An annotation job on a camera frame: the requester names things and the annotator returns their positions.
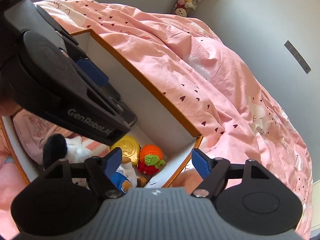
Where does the sailor dog plush toy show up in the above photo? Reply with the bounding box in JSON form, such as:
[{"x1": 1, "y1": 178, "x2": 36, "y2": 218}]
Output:
[{"x1": 111, "y1": 157, "x2": 148, "y2": 194}]

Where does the yellow round toy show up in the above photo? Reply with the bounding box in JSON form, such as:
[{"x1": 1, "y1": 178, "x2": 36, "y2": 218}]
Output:
[{"x1": 110, "y1": 135, "x2": 140, "y2": 166}]

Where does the orange crochet fruit toy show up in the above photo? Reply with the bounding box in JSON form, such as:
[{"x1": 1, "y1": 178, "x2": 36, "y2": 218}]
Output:
[{"x1": 137, "y1": 145, "x2": 166, "y2": 176}]

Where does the black white plush toy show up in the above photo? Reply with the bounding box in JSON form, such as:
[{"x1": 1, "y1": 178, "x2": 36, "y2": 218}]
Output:
[{"x1": 42, "y1": 133, "x2": 111, "y2": 170}]

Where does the pink fabric pouch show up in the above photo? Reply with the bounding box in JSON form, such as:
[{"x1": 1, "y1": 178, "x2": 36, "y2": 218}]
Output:
[{"x1": 13, "y1": 109, "x2": 71, "y2": 165}]

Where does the orange cardboard storage box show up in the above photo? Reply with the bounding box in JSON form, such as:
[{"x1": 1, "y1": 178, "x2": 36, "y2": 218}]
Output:
[{"x1": 0, "y1": 28, "x2": 205, "y2": 189}]

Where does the grey wall switch panel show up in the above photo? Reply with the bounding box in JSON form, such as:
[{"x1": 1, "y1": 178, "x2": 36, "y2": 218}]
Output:
[{"x1": 284, "y1": 40, "x2": 311, "y2": 74}]

